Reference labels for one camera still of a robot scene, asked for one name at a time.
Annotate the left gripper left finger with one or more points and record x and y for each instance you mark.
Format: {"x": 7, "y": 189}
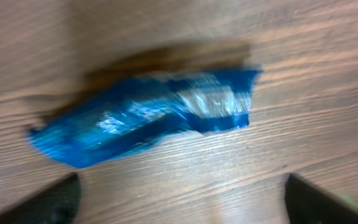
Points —
{"x": 57, "y": 204}

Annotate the blue snack packet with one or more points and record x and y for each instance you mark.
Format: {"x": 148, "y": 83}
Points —
{"x": 132, "y": 115}

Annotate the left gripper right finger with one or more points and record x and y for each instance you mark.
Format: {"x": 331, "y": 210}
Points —
{"x": 307, "y": 203}

